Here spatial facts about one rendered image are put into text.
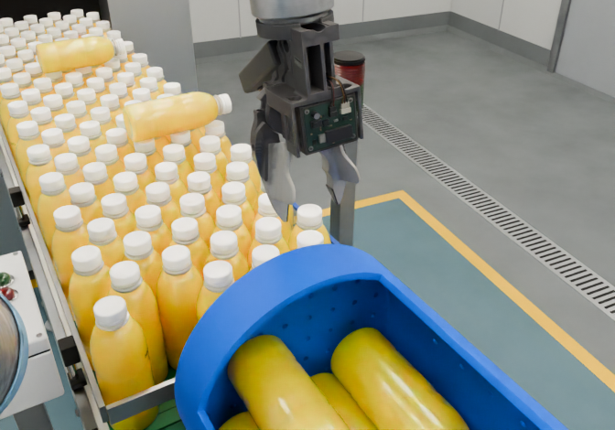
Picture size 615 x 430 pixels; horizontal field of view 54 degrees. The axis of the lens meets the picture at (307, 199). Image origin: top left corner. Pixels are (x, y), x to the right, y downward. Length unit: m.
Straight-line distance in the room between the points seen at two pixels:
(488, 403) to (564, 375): 1.66
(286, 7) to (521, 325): 2.07
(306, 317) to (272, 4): 0.34
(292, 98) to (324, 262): 0.17
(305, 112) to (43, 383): 0.48
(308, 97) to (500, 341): 1.93
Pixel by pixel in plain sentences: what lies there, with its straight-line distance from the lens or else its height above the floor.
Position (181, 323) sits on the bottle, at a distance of 0.90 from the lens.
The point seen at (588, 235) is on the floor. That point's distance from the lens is 3.09.
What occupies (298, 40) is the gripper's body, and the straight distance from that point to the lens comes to 0.52.
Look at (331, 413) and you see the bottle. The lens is 0.59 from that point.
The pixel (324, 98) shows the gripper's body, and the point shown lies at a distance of 0.54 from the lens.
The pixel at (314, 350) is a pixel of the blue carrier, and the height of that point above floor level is 1.08.
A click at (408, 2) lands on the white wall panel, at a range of 5.84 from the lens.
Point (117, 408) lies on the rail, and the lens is 0.85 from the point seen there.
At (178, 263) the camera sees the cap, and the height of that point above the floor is 1.10.
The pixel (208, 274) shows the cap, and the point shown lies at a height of 1.10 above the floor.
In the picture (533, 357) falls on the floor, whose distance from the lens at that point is 2.36.
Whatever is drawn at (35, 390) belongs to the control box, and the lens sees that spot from 0.83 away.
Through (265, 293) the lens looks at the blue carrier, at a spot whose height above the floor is 1.23.
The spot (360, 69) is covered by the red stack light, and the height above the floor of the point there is 1.24.
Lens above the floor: 1.60
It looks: 31 degrees down
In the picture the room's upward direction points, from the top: straight up
